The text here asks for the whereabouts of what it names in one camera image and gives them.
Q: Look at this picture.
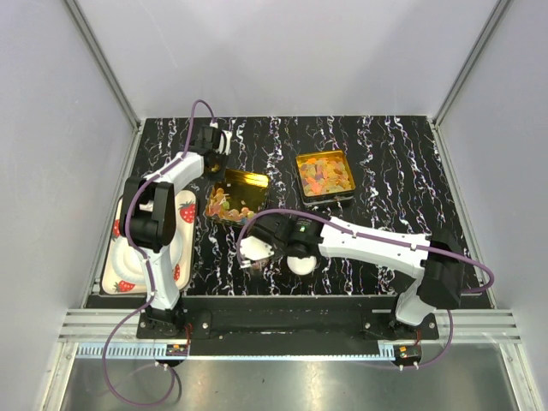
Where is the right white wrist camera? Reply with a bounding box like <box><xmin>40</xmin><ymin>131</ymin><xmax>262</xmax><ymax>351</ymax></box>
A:
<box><xmin>239</xmin><ymin>236</ymin><xmax>274</xmax><ymax>267</ymax></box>

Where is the gold tin with gummies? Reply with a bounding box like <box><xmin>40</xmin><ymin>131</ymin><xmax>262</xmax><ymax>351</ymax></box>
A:
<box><xmin>295</xmin><ymin>150</ymin><xmax>355</xmax><ymax>206</ymax></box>

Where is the right aluminium frame post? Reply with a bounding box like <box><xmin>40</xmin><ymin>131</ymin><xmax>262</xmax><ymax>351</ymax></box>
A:
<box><xmin>432</xmin><ymin>0</ymin><xmax>515</xmax><ymax>128</ymax></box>

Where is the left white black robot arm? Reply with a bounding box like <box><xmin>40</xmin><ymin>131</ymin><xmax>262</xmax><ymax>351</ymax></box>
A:
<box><xmin>119</xmin><ymin>122</ymin><xmax>231</xmax><ymax>339</ymax></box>

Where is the aluminium rail base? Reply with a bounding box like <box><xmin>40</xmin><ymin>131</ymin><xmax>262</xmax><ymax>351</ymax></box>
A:
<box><xmin>58</xmin><ymin>309</ymin><xmax>521</xmax><ymax>361</ymax></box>

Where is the strawberry pattern tray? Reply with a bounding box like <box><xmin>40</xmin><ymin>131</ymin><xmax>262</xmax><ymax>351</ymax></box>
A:
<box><xmin>100</xmin><ymin>190</ymin><xmax>197</xmax><ymax>295</ymax></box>

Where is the left aluminium frame post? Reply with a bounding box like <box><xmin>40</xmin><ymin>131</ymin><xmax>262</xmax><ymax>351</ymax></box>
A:
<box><xmin>62</xmin><ymin>0</ymin><xmax>140</xmax><ymax>130</ymax></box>

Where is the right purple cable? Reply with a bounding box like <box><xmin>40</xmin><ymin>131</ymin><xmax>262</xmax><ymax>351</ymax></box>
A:
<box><xmin>235</xmin><ymin>208</ymin><xmax>497</xmax><ymax>370</ymax></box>

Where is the clear plastic jar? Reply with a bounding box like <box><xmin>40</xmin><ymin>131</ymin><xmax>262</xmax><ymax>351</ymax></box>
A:
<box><xmin>241</xmin><ymin>257</ymin><xmax>271</xmax><ymax>279</ymax></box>

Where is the aluminium frame post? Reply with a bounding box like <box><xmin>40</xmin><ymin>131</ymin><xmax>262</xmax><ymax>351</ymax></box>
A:
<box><xmin>62</xmin><ymin>0</ymin><xmax>140</xmax><ymax>130</ymax></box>
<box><xmin>432</xmin><ymin>0</ymin><xmax>515</xmax><ymax>128</ymax></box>

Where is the white paper plate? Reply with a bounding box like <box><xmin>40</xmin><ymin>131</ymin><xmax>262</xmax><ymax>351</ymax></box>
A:
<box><xmin>110</xmin><ymin>231</ymin><xmax>183</xmax><ymax>285</ymax></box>

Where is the small clear cup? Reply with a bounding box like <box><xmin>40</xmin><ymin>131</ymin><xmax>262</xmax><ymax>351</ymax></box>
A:
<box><xmin>139</xmin><ymin>201</ymin><xmax>154</xmax><ymax>212</ymax></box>

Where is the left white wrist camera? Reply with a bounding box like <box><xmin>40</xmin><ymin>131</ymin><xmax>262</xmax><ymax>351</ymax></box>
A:
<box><xmin>210</xmin><ymin>122</ymin><xmax>232</xmax><ymax>156</ymax></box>

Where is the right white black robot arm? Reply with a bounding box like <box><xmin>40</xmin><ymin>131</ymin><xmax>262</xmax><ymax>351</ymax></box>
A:
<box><xmin>239</xmin><ymin>212</ymin><xmax>465</xmax><ymax>340</ymax></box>

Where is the white jar lid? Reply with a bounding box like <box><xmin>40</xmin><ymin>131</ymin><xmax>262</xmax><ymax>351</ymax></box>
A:
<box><xmin>287</xmin><ymin>256</ymin><xmax>317</xmax><ymax>276</ymax></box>

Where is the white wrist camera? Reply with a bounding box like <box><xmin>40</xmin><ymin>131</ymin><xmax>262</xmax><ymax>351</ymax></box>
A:
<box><xmin>239</xmin><ymin>236</ymin><xmax>274</xmax><ymax>267</ymax></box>
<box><xmin>210</xmin><ymin>122</ymin><xmax>232</xmax><ymax>156</ymax></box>

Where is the purple cable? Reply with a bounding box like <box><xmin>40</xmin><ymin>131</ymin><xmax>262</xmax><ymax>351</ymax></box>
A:
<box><xmin>235</xmin><ymin>208</ymin><xmax>497</xmax><ymax>370</ymax></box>
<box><xmin>100</xmin><ymin>99</ymin><xmax>217</xmax><ymax>406</ymax></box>

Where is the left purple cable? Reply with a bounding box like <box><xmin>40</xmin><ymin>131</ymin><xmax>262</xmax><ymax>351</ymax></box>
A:
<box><xmin>100</xmin><ymin>99</ymin><xmax>217</xmax><ymax>406</ymax></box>

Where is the gold tin with lollipops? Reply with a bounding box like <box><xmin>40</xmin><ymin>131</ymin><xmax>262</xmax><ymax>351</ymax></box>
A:
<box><xmin>205</xmin><ymin>169</ymin><xmax>270</xmax><ymax>226</ymax></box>

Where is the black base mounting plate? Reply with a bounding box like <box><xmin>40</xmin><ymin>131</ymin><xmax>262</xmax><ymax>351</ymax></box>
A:
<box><xmin>130</xmin><ymin>295</ymin><xmax>435</xmax><ymax>341</ymax></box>

